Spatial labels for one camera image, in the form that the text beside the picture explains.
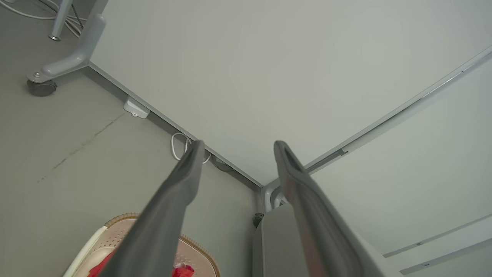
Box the narrow white partition panel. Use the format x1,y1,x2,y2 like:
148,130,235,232
265,52,492,277

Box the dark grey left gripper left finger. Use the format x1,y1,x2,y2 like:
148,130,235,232
99,140,206,277

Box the table leg with caster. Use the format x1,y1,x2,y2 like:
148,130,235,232
27,13,107,83

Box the grey partition foot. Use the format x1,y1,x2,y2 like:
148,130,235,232
261,179,289,213

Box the grey fabric sofa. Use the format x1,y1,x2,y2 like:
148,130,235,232
252,202,404,277

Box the white power adapter box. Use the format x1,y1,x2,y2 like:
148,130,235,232
123,97,151,119

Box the black caster wheel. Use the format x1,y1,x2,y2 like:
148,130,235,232
26,79,58,97

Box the grey metal table leg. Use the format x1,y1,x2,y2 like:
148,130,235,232
48,0,74,41

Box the white floor cables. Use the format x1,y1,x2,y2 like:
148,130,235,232
0,0,87,38

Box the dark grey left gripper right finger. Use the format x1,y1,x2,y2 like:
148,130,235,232
273,140,386,277

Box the red cloth garment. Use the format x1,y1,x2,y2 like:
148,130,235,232
87,250,195,277

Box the coiled white cable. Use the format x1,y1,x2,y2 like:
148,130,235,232
171,133,212,165

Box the large white partition panel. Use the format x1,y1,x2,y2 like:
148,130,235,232
88,0,492,188

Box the beige perforated laundry basket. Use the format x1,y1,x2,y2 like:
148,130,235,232
63,212,221,277

